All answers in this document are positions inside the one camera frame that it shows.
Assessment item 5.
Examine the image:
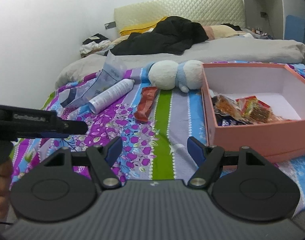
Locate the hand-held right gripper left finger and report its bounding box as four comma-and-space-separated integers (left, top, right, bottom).
42, 137, 123, 189

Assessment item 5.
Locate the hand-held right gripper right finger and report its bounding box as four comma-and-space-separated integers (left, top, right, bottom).
187, 137, 267, 188

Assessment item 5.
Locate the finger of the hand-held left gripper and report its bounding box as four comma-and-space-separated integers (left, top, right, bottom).
42, 120, 88, 138

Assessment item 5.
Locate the blue purple chip packet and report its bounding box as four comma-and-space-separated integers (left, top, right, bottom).
217, 116, 247, 126

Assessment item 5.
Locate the red brown snack packet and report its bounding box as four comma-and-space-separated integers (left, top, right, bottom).
134, 86, 158, 123

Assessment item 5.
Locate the pink cardboard box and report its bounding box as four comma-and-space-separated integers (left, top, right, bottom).
201, 63, 305, 164

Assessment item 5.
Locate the stick snack packet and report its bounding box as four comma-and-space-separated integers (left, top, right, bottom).
236, 96, 278, 123

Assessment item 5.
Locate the person's left hand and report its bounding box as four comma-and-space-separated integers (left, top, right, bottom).
0, 159, 15, 218

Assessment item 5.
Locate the colourful printed bed sheet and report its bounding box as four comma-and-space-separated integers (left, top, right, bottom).
9, 62, 305, 218

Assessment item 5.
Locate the white spray can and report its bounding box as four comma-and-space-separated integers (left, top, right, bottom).
88, 78, 135, 114

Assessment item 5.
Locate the clear plastic bag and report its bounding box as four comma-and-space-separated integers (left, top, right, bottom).
60, 50, 126, 109

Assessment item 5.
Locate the white and blue plush toy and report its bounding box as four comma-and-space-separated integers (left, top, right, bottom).
145, 60, 205, 93

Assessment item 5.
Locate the pile of clothes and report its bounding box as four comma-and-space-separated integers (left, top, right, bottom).
79, 33, 111, 55

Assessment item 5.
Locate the grey duvet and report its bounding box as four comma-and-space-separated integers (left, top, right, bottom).
55, 37, 305, 89

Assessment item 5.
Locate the black coat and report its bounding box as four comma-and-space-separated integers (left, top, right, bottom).
110, 16, 209, 55

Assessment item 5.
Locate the yellow pillow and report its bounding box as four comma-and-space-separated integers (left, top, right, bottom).
119, 16, 168, 37

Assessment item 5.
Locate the beige pillow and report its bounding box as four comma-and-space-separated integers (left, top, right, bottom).
203, 24, 237, 39

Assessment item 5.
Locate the cluster of small bottles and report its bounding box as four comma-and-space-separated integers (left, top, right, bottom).
251, 26, 272, 39

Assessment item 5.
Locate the cream quilted headboard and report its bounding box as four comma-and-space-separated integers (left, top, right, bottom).
114, 0, 245, 37

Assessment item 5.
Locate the blue panel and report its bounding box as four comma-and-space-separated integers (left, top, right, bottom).
284, 14, 305, 42

